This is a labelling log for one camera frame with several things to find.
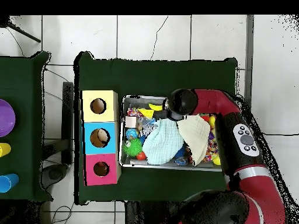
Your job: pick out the cream muslin cloth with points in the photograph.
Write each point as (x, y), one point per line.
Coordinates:
(196, 135)

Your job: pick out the dark green side table cloth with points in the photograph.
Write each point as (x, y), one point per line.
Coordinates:
(28, 93)

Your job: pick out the yellow cup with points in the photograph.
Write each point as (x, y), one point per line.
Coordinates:
(4, 150)

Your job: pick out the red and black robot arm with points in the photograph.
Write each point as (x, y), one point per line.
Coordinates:
(243, 158)

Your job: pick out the blue cup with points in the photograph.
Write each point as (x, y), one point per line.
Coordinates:
(8, 183)

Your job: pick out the blue globe ball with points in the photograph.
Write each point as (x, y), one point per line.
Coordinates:
(131, 133)

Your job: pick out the dark green tablecloth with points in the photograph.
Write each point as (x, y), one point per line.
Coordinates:
(163, 74)

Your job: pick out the purple plate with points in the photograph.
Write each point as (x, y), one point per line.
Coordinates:
(5, 117)

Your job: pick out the mint green muslin cloth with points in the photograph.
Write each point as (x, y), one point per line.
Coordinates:
(161, 142)

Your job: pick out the plain wooden block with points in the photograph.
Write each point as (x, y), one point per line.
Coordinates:
(131, 121)

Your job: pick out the red ball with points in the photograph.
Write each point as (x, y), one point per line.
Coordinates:
(141, 155)

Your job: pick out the green spiky ball with eyes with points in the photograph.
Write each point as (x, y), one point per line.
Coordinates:
(134, 146)

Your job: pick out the wooden box with three holes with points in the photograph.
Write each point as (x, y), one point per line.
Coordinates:
(88, 140)

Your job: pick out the black tripod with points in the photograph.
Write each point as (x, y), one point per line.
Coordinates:
(5, 21)

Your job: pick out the clear mesh bin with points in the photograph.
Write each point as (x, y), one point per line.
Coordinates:
(135, 163)

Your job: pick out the yellow cheese wedge toy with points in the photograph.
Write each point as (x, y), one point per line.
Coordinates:
(147, 113)

